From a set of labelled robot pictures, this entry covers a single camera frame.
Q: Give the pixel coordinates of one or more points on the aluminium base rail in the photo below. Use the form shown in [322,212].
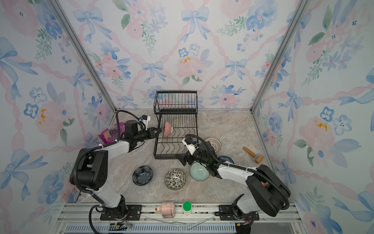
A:
[203,219]

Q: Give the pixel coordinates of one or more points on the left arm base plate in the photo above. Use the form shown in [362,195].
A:
[131,213]

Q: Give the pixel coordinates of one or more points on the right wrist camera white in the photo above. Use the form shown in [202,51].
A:
[191,145]

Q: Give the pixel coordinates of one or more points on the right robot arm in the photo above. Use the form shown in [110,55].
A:
[267,192]

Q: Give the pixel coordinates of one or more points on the blue patterned bowl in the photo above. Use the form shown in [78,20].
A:
[226,159]

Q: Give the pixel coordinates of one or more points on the black two-tier dish rack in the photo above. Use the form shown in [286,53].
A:
[180,108]

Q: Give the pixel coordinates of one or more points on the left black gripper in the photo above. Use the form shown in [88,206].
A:
[151,131]

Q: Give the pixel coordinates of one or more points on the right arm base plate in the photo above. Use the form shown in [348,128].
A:
[225,212]

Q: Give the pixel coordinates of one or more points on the red patterned bowl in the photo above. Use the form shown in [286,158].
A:
[168,129]

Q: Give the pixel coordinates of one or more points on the purple snack bag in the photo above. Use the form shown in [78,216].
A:
[110,135]

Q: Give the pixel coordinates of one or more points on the pink cup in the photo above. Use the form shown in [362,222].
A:
[166,210]

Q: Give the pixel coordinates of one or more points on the wooden roller tool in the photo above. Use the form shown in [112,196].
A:
[257,158]

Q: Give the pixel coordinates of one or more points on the green lid bottle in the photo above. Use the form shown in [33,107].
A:
[187,208]

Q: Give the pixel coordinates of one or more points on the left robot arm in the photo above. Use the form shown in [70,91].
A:
[90,170]

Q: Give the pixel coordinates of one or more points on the brown white lattice bowl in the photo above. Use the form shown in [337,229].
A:
[215,143]

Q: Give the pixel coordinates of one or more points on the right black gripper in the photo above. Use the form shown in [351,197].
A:
[183,158]

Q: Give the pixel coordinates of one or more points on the light green bowl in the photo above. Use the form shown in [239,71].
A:
[199,172]

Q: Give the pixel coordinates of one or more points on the grey floral patterned bowl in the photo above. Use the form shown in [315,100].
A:
[175,179]

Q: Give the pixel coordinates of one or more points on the dark blue striped bowl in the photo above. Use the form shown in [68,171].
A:
[142,175]

